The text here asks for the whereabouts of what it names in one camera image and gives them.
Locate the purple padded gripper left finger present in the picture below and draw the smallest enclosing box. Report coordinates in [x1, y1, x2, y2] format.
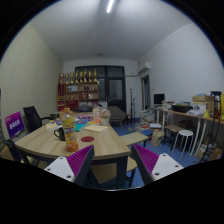
[45, 145, 94, 186]

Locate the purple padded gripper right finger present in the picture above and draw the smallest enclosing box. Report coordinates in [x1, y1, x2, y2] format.
[131, 144, 182, 185]

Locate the red round coaster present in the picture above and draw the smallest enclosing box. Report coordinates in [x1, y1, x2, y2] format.
[81, 136, 94, 142]

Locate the brown paper bag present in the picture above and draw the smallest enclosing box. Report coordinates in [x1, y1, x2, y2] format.
[151, 130, 164, 147]

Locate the low wooden bench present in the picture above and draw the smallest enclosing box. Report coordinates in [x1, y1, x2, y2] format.
[121, 132, 148, 146]

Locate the wooden table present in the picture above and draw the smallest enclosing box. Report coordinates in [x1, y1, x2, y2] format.
[15, 126, 131, 189]

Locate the black mug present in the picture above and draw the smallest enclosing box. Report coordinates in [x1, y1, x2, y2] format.
[54, 127, 65, 141]

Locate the wooden stool under desk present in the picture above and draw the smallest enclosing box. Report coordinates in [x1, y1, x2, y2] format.
[163, 125, 182, 144]

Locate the microphone stand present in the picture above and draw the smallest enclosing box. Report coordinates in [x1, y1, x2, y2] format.
[130, 88, 135, 131]

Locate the wooden box on table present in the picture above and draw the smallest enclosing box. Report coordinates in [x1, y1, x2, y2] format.
[83, 125, 108, 133]

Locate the orange juice plastic bottle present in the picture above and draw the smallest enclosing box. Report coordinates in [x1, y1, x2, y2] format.
[62, 108, 78, 152]

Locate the white round stool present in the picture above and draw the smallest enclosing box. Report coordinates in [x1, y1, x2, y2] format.
[174, 129, 194, 157]

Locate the stack of books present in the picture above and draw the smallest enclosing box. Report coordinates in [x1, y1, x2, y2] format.
[139, 110, 155, 129]

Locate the flower pot with pink flowers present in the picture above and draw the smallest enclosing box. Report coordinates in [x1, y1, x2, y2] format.
[100, 109, 111, 126]

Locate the black tray on desk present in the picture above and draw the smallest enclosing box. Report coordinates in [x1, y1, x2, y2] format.
[172, 105, 193, 113]

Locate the black office chair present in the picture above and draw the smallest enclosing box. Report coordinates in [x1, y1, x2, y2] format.
[23, 106, 49, 132]

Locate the grey armchair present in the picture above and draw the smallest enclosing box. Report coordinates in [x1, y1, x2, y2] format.
[108, 106, 126, 124]

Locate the black computer monitor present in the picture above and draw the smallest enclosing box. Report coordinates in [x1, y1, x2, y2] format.
[154, 94, 165, 105]

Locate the purple sign board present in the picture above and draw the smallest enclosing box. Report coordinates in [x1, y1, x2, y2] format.
[5, 112, 24, 138]

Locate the wooden shelf with trophies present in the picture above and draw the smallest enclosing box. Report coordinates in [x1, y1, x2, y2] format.
[57, 68, 99, 111]

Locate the cardboard box on desk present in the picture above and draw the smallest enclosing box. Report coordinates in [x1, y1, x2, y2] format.
[192, 95, 214, 102]

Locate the dark double door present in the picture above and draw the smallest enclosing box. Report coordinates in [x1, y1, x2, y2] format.
[75, 66, 126, 111]

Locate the white air conditioner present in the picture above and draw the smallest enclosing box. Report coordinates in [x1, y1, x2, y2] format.
[138, 62, 150, 75]

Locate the ceiling tube light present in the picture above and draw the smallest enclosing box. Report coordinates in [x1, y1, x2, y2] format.
[106, 0, 115, 13]

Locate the long wall-side desk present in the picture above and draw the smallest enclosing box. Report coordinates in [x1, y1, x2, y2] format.
[153, 108, 224, 157]

